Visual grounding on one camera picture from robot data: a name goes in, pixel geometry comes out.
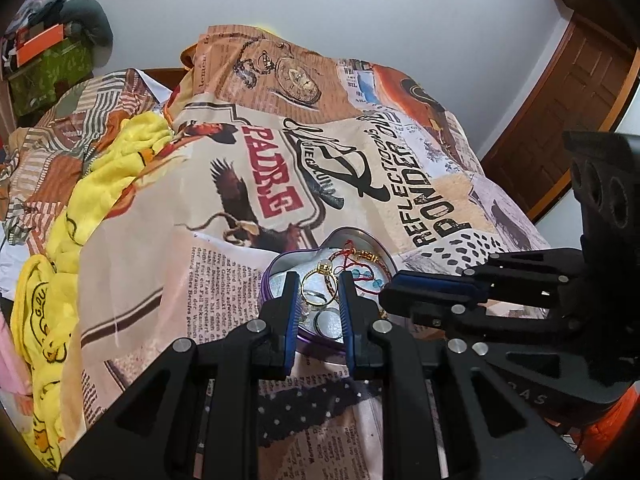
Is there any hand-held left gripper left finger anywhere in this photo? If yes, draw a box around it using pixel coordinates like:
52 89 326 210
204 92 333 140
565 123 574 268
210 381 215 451
57 270 303 480

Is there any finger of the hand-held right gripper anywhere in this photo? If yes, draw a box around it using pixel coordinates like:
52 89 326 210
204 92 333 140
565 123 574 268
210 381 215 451
379 287 591 357
389 247 587 306

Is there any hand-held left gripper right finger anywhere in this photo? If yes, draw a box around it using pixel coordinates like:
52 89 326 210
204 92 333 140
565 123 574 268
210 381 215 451
337 272 586 480

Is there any red string bracelet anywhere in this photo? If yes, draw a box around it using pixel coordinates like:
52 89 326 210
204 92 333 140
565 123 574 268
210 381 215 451
332 242 397 297

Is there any gold ring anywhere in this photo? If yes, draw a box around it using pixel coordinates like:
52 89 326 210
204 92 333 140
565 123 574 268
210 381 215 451
300 260 342 302

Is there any purple heart-shaped tin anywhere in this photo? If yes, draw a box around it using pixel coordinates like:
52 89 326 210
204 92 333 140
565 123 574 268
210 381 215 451
260 227 399 357

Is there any gold chain bracelet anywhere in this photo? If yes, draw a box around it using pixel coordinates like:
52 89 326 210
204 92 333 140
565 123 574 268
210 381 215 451
349 251 396 282

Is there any printed newspaper-pattern blanket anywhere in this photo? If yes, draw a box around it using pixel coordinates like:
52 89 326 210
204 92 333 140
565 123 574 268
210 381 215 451
57 22 552 480

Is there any brown wooden door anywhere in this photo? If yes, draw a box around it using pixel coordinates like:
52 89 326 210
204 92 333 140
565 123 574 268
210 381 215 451
479 12 639 224

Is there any orange cloth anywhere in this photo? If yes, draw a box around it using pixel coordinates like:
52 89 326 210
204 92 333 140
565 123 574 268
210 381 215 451
570 385 640 463

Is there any yellow fleece blanket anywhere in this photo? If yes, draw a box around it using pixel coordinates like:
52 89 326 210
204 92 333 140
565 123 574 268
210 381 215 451
10 110 174 472

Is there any pink plush toy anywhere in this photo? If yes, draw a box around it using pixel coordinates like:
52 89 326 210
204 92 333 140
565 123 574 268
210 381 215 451
0 304 32 413

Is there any striped patchwork bedsheet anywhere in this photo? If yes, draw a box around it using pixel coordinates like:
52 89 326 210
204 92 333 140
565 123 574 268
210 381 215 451
0 67 173 243

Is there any grey pillow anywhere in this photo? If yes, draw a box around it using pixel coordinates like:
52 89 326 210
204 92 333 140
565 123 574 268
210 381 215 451
62 0 114 49

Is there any orange box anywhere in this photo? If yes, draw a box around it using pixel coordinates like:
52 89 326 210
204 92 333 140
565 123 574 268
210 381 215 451
14 23 67 67

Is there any pile of clothes and boxes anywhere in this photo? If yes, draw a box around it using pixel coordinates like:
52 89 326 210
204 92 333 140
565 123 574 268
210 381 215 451
0 0 72 61

